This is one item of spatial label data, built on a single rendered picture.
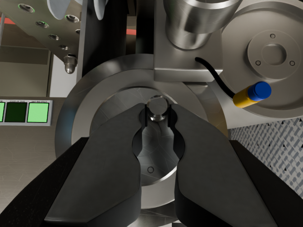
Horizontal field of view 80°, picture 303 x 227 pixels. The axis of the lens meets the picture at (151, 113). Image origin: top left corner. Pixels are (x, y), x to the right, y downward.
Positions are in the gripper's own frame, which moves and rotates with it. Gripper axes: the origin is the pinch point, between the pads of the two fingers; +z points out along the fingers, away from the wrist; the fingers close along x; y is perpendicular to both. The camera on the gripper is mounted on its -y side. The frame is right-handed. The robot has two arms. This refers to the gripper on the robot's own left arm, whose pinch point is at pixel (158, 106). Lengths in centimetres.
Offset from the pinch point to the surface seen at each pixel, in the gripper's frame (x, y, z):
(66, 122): -7.8, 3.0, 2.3
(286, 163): 16.2, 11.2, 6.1
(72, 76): -86, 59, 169
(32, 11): -22.4, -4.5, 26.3
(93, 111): -5.4, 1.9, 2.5
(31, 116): -33.3, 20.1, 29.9
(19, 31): -163, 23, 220
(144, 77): -1.2, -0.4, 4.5
